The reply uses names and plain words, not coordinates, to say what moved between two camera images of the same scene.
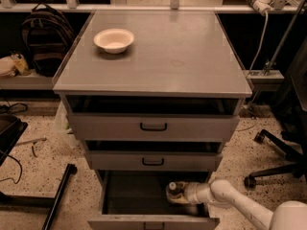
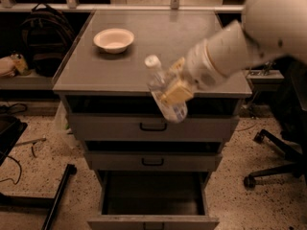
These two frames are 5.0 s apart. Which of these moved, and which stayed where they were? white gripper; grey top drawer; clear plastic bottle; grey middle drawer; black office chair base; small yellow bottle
Moved: white gripper; clear plastic bottle
Stayed: black office chair base; small yellow bottle; grey middle drawer; grey top drawer
